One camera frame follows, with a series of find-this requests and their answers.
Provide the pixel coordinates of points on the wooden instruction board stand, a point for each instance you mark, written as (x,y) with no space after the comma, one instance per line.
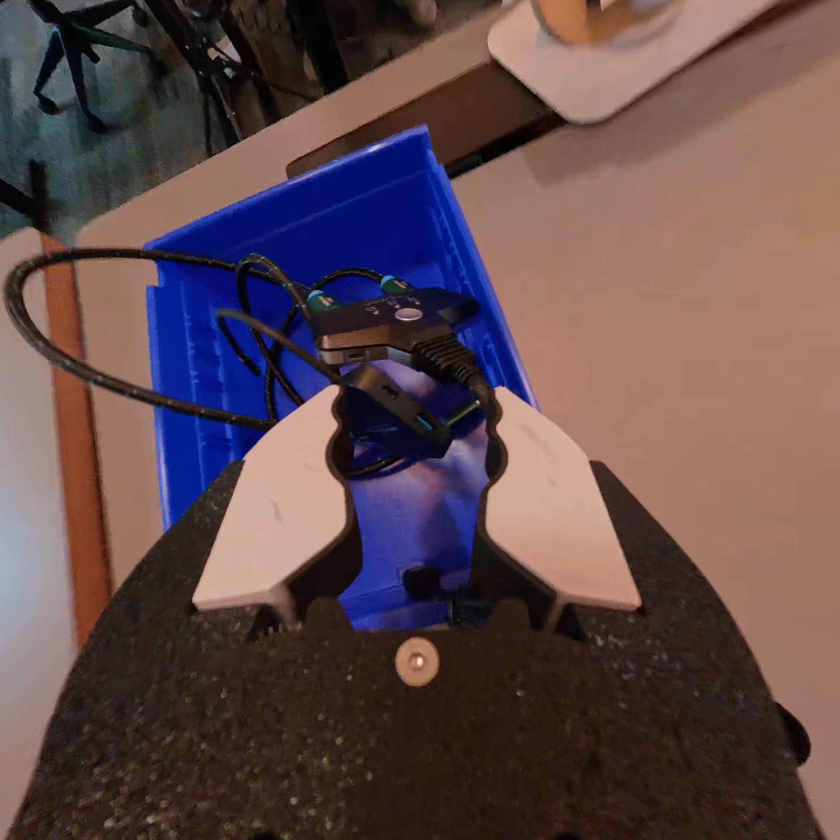
(590,85)

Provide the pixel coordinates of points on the black switch box with button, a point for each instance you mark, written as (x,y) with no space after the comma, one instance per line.
(374,321)

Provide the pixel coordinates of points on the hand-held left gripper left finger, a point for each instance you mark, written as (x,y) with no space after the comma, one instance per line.
(275,518)

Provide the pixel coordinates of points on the blue plastic bin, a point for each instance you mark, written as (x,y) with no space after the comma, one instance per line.
(341,216)

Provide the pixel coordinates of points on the small black adapter hub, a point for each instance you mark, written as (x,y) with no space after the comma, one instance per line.
(374,394)

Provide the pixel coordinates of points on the black office chair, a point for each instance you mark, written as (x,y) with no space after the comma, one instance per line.
(72,39)

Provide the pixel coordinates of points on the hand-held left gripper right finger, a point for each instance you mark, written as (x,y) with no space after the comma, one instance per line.
(558,512)

